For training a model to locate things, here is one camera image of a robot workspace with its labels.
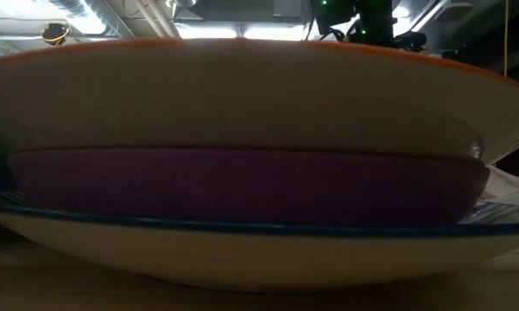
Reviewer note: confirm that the purple plate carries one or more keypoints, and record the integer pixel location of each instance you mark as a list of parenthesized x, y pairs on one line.
[(242, 185)]

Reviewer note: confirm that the orange patterned deep plate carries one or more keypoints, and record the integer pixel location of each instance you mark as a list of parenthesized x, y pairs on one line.
[(242, 95)]

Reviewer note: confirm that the blue white striped plate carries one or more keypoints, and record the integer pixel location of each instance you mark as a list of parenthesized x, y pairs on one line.
[(242, 255)]

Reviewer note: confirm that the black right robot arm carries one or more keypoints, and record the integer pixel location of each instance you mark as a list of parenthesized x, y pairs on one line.
[(373, 21)]

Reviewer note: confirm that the bright ceiling light panel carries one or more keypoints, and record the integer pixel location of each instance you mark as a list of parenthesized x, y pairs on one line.
[(242, 33)]

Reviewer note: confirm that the black round hanging device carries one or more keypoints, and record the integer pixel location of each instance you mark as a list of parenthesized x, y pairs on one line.
[(55, 34)]

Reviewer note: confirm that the white striped dish towel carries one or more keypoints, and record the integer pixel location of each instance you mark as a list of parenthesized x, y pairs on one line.
[(514, 185)]

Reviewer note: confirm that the silver ventilation duct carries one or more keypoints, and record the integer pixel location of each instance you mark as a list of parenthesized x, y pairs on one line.
[(86, 17)]

